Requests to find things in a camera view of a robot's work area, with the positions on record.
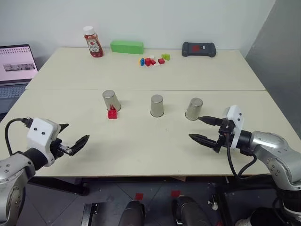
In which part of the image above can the black handheld controller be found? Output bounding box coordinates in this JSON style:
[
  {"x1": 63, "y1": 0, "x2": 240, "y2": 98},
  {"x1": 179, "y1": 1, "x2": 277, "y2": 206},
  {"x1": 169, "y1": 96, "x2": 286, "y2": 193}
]
[{"x1": 181, "y1": 41, "x2": 216, "y2": 58}]

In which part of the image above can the silver metal cup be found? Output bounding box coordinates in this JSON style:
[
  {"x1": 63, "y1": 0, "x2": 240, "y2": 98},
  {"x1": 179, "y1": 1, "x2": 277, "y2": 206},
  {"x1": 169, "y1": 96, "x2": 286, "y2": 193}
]
[
  {"x1": 184, "y1": 97, "x2": 204, "y2": 121},
  {"x1": 150, "y1": 94, "x2": 165, "y2": 118},
  {"x1": 102, "y1": 89, "x2": 122, "y2": 112}
]

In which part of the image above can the grey laptop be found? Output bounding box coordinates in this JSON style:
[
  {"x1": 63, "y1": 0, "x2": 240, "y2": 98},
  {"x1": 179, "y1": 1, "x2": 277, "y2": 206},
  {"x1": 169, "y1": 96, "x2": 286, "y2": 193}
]
[{"x1": 0, "y1": 44, "x2": 39, "y2": 123}]

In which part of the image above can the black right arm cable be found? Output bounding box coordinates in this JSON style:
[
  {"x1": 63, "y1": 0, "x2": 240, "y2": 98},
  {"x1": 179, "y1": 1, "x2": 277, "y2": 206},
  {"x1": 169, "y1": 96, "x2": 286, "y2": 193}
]
[{"x1": 224, "y1": 132, "x2": 258, "y2": 181}]

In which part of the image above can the black table leg frame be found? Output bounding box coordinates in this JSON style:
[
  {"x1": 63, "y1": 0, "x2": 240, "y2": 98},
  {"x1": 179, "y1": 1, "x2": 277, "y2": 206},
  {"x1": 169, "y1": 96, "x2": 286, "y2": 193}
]
[{"x1": 27, "y1": 176, "x2": 90, "y2": 196}]

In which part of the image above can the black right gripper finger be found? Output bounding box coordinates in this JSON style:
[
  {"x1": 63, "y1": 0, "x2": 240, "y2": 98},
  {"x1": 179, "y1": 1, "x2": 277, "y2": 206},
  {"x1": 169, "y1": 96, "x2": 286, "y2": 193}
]
[
  {"x1": 188, "y1": 133, "x2": 219, "y2": 149},
  {"x1": 199, "y1": 115, "x2": 223, "y2": 126}
]

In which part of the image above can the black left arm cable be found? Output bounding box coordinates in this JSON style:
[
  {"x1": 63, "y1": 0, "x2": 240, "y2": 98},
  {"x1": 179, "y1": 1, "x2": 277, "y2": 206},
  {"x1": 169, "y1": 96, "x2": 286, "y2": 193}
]
[{"x1": 4, "y1": 117, "x2": 32, "y2": 156}]

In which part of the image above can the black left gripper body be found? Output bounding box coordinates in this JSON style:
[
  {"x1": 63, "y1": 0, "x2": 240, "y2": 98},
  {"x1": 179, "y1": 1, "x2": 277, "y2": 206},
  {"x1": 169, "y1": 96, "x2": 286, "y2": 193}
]
[{"x1": 50, "y1": 138, "x2": 73, "y2": 161}]

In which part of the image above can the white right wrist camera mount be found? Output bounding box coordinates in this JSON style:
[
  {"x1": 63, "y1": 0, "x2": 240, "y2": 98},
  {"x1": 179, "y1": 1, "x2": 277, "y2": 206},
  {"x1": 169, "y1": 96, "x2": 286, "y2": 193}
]
[{"x1": 222, "y1": 105, "x2": 245, "y2": 149}]

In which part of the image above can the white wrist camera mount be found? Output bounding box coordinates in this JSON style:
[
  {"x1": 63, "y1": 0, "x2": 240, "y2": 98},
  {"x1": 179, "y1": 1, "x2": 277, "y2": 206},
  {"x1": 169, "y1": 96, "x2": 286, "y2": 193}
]
[
  {"x1": 222, "y1": 105, "x2": 245, "y2": 149},
  {"x1": 26, "y1": 118, "x2": 61, "y2": 167}
]

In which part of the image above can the green rectangular box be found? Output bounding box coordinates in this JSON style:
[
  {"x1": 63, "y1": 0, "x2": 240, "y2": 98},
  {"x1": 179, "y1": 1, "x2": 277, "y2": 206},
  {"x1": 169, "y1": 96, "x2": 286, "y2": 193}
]
[{"x1": 110, "y1": 40, "x2": 144, "y2": 55}]

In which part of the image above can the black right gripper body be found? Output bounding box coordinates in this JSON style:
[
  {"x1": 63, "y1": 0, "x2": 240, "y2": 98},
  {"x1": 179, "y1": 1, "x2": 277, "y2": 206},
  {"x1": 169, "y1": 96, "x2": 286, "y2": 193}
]
[{"x1": 213, "y1": 119, "x2": 235, "y2": 154}]

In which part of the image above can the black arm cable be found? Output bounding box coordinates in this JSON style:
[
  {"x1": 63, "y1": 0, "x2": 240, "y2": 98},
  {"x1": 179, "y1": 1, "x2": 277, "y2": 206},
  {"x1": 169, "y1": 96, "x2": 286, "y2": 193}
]
[
  {"x1": 4, "y1": 117, "x2": 32, "y2": 156},
  {"x1": 224, "y1": 132, "x2": 258, "y2": 181}
]

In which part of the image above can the ketchup bottle with white cap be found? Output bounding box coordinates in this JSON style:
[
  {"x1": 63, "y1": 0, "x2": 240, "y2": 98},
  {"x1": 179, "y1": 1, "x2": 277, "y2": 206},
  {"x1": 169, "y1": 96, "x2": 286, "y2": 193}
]
[{"x1": 82, "y1": 26, "x2": 104, "y2": 58}]

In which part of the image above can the dark rounded shape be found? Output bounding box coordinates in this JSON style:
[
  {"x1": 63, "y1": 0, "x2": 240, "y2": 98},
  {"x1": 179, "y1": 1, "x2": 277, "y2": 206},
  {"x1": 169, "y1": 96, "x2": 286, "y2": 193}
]
[
  {"x1": 118, "y1": 199, "x2": 146, "y2": 226},
  {"x1": 172, "y1": 195, "x2": 213, "y2": 226}
]

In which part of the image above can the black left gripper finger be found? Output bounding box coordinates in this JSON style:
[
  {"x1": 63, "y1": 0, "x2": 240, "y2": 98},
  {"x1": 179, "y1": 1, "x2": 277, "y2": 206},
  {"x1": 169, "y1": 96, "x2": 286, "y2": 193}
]
[
  {"x1": 57, "y1": 123, "x2": 70, "y2": 137},
  {"x1": 70, "y1": 135, "x2": 90, "y2": 156}
]

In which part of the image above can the black metal floor bracket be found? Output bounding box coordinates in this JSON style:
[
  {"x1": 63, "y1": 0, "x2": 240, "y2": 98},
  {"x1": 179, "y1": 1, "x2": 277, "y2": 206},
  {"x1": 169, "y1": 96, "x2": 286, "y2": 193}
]
[{"x1": 80, "y1": 202, "x2": 100, "y2": 226}]

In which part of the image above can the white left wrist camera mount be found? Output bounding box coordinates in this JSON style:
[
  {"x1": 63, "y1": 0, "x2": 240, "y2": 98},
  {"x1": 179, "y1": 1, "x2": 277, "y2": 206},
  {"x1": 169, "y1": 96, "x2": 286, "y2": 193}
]
[{"x1": 26, "y1": 118, "x2": 61, "y2": 167}]

